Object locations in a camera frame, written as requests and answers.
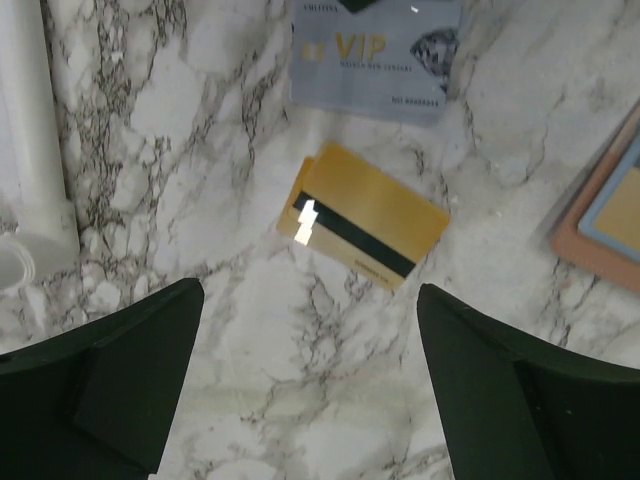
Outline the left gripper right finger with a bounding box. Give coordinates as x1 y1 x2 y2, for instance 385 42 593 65
417 284 639 479

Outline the gold credit card stack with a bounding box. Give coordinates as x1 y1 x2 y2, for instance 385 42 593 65
277 142 449 290

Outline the single gold card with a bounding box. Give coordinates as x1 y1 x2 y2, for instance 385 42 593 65
593 166 639 251

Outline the white PVC pipe frame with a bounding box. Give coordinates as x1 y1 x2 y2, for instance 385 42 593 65
1 1 80 289

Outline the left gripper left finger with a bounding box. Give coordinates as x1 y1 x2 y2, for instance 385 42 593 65
1 278 204 479

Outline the pink leather card holder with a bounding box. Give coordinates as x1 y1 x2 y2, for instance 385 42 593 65
550 105 639 293

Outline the silver VIP card stack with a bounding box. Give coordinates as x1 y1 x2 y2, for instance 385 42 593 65
289 1 463 126

